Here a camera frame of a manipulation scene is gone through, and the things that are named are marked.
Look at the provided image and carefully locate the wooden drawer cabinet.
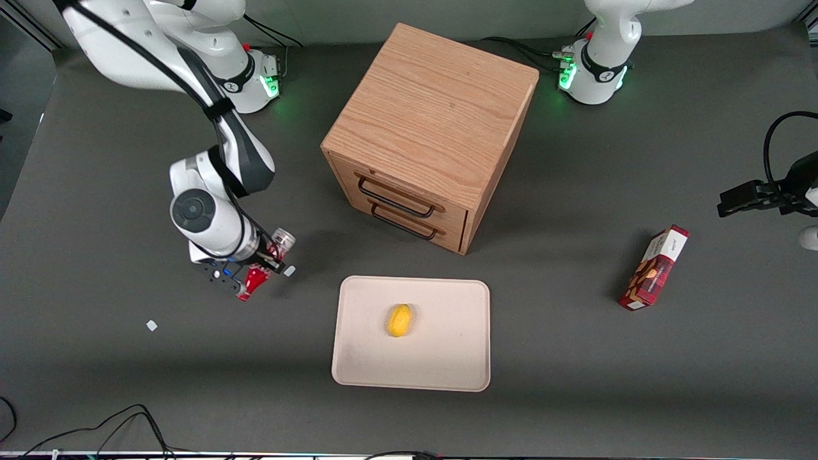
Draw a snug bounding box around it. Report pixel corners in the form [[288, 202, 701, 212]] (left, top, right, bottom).
[[321, 23, 539, 256]]

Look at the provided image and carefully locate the black metal drawer handle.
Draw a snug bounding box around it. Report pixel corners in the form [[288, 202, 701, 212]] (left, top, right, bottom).
[[358, 176, 436, 219], [371, 203, 442, 242]]

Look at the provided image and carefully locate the red coke bottle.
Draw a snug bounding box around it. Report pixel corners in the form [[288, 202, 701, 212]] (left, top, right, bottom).
[[235, 228, 297, 302]]

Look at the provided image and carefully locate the beige rectangular tray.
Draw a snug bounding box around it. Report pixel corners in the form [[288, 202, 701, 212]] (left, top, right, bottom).
[[331, 275, 491, 392]]

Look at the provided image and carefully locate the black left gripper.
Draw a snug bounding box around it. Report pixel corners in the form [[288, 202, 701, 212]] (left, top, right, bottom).
[[717, 151, 818, 218]]

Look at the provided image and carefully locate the red cookie box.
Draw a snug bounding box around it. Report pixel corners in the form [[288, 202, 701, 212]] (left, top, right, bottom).
[[618, 224, 690, 312]]

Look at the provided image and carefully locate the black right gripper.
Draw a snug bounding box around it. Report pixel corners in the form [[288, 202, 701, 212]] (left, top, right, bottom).
[[235, 250, 286, 279]]

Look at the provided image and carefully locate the black cable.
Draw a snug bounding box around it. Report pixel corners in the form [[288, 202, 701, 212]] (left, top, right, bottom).
[[0, 396, 17, 443], [61, 0, 277, 257], [763, 111, 818, 187], [479, 18, 598, 72], [13, 404, 183, 458], [364, 450, 443, 460], [242, 16, 302, 79]]

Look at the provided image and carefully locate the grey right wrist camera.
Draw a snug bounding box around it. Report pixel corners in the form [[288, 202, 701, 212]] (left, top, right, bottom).
[[194, 257, 247, 296]]

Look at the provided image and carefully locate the yellow lemon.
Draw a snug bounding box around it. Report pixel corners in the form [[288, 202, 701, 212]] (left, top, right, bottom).
[[386, 303, 413, 339]]

